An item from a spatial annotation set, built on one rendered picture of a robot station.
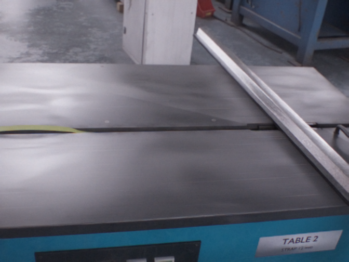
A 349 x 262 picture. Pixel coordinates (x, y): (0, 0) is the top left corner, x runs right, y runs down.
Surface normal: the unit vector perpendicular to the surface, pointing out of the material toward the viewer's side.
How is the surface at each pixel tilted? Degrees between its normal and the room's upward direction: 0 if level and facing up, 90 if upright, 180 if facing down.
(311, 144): 75
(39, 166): 0
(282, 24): 90
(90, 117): 0
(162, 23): 90
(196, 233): 90
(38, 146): 0
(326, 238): 90
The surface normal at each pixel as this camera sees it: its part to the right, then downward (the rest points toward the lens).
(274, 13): -0.90, 0.14
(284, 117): -0.90, -0.15
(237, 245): 0.19, 0.53
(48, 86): 0.10, -0.85
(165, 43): 0.42, 0.51
